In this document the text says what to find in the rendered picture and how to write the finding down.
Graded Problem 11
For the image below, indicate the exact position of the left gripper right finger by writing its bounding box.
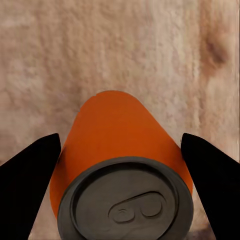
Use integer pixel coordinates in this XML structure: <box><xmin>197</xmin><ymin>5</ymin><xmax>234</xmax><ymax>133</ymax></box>
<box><xmin>181</xmin><ymin>133</ymin><xmax>240</xmax><ymax>240</ymax></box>

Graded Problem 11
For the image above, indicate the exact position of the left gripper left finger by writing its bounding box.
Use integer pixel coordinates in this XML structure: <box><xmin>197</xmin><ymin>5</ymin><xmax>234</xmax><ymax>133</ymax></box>
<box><xmin>0</xmin><ymin>133</ymin><xmax>62</xmax><ymax>240</ymax></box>

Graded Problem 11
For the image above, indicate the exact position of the can of soda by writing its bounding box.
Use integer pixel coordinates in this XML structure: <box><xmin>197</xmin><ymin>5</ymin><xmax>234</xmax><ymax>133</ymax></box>
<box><xmin>49</xmin><ymin>90</ymin><xmax>194</xmax><ymax>240</ymax></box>

